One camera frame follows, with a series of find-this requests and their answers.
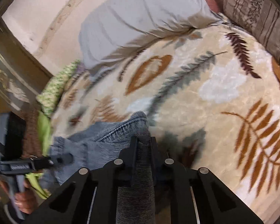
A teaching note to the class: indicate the brown patterned cloth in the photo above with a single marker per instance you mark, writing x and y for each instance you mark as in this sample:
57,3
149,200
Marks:
31,133

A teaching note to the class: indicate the lime green sheet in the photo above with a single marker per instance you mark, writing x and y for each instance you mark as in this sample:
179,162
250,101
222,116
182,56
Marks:
44,130

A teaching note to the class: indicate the green patterned pillow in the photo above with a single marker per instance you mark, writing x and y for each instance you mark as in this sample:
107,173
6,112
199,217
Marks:
53,91

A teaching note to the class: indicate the beige striped cushion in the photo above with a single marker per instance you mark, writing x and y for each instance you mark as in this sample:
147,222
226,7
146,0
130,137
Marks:
259,11

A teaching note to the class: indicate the person's left hand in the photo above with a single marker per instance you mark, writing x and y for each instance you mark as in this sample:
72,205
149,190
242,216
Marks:
25,200

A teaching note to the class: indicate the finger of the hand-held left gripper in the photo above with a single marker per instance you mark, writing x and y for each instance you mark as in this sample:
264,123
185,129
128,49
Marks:
63,159

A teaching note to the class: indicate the grey-blue denim pants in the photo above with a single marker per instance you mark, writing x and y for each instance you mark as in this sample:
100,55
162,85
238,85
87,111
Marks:
102,140

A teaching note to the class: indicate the leaf print blanket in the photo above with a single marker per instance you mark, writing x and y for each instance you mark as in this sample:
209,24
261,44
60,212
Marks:
200,112

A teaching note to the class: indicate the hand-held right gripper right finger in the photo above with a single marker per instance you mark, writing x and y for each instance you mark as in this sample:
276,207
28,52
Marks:
157,156

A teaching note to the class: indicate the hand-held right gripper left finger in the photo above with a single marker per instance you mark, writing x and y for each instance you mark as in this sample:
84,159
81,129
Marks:
130,155

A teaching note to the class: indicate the wooden wardrobe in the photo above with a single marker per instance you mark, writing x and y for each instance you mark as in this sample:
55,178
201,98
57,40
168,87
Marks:
4,74

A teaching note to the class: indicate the pale grey pillow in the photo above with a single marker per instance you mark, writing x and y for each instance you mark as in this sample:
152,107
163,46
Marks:
142,16

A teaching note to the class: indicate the purple plastic wrap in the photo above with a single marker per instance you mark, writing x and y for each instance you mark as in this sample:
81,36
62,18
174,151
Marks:
81,68

